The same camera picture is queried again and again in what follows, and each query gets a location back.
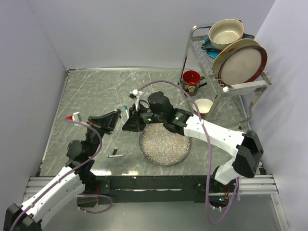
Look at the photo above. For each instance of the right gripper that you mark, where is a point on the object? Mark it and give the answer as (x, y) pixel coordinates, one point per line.
(134, 114)

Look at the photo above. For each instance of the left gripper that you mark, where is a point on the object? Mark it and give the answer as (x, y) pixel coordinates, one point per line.
(110, 124)

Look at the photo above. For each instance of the white pen teal tip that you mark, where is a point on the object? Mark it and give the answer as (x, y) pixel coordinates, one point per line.
(126, 111)

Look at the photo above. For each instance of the white pen dark blue tip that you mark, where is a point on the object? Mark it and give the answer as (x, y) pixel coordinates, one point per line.
(116, 156)

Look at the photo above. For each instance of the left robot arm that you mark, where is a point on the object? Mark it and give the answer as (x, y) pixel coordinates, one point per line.
(71, 181)

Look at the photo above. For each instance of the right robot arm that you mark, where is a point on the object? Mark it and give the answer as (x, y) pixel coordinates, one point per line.
(244, 147)

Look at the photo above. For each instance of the speckled blue rim plate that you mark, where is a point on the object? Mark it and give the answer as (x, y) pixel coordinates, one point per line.
(163, 147)

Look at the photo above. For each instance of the red skull mug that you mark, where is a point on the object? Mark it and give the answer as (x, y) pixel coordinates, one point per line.
(191, 82)

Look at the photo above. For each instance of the small white red bowl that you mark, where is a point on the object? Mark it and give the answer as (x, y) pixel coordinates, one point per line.
(204, 106)

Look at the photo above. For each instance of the blue dish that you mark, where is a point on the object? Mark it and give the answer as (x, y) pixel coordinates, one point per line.
(213, 52)

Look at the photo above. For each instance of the beige plate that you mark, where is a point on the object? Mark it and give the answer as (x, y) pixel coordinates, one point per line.
(228, 51)

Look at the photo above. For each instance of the metal dish rack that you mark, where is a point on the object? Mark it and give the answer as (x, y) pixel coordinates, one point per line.
(233, 105)

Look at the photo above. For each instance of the cream ceramic bowl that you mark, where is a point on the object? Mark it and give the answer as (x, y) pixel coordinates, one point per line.
(225, 32)

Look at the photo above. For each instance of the brown rim white plate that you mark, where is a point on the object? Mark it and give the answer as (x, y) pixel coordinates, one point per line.
(244, 65)

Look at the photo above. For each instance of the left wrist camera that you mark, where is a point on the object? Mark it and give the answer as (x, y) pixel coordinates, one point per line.
(75, 118)

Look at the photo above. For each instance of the black base frame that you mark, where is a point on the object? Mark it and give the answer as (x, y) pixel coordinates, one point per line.
(141, 189)

